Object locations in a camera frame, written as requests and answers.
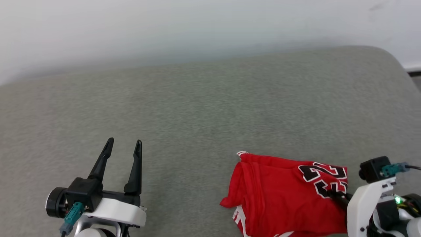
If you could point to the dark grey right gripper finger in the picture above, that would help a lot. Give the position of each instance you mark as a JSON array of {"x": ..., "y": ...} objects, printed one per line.
[{"x": 338, "y": 197}]

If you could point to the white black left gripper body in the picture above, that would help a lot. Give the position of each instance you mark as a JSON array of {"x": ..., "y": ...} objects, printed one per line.
[{"x": 118, "y": 210}]

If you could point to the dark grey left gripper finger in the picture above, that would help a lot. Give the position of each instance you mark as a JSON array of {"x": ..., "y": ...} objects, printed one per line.
[
  {"x": 135, "y": 174},
  {"x": 101, "y": 161}
]

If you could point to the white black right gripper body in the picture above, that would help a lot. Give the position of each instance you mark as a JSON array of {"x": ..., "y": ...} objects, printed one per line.
[{"x": 361, "y": 210}]

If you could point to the red basketball jersey white sleeves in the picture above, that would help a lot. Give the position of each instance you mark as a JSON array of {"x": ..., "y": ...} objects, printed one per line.
[{"x": 273, "y": 194}]

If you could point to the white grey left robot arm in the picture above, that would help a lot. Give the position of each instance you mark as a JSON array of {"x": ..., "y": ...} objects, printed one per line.
[{"x": 95, "y": 231}]

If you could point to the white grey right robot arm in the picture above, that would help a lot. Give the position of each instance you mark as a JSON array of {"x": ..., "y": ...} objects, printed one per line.
[{"x": 415, "y": 228}]

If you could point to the grey-green fabric sofa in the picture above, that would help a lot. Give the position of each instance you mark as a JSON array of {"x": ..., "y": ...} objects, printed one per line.
[{"x": 210, "y": 108}]

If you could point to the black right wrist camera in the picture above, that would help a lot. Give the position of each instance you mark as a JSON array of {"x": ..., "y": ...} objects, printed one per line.
[{"x": 373, "y": 169}]

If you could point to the teal left camera connector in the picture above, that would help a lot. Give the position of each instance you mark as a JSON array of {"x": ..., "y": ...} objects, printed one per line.
[{"x": 73, "y": 214}]

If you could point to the teal camera connector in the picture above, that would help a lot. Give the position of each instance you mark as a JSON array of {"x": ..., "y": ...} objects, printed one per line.
[
  {"x": 73, "y": 214},
  {"x": 393, "y": 169}
]

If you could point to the teal right camera connector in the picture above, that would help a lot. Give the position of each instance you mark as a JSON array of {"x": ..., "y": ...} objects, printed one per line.
[{"x": 393, "y": 169}]

